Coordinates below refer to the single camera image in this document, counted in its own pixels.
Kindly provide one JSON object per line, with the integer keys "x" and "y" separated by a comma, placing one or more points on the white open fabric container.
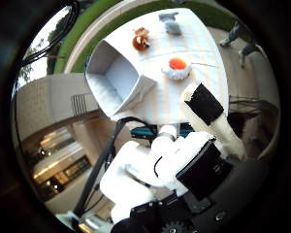
{"x": 114, "y": 79}

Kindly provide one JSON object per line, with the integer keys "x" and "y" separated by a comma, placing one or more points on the blue table clamp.
{"x": 142, "y": 132}

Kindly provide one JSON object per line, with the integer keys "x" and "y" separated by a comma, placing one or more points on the metal stair railing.
{"x": 79, "y": 106}

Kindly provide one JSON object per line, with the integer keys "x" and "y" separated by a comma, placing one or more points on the white striped tablecloth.
{"x": 190, "y": 42}

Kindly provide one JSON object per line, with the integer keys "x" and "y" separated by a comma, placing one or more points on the person in blue shirt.
{"x": 245, "y": 43}

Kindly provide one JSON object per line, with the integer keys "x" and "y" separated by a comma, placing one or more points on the brown plush animal toy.
{"x": 141, "y": 40}

